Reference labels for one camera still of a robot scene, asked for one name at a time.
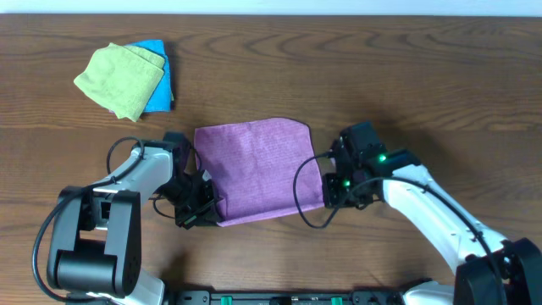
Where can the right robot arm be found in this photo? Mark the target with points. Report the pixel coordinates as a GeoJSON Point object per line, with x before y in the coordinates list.
{"type": "Point", "coordinates": [488, 267]}

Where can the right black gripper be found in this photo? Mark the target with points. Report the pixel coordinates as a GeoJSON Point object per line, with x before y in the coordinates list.
{"type": "Point", "coordinates": [332, 198]}

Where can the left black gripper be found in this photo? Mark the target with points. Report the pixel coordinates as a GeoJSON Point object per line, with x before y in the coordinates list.
{"type": "Point", "coordinates": [209, 207]}

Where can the purple cloth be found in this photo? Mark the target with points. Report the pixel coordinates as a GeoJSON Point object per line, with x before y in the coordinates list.
{"type": "Point", "coordinates": [254, 164]}

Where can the blue folded cloth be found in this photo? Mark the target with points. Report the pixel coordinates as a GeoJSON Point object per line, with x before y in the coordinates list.
{"type": "Point", "coordinates": [162, 98]}

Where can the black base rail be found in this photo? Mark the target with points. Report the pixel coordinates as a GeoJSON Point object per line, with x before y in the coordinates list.
{"type": "Point", "coordinates": [363, 297]}

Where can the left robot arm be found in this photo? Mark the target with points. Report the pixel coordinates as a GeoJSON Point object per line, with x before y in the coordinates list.
{"type": "Point", "coordinates": [95, 251]}

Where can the green folded cloth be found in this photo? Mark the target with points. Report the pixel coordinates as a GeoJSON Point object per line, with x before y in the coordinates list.
{"type": "Point", "coordinates": [122, 79]}

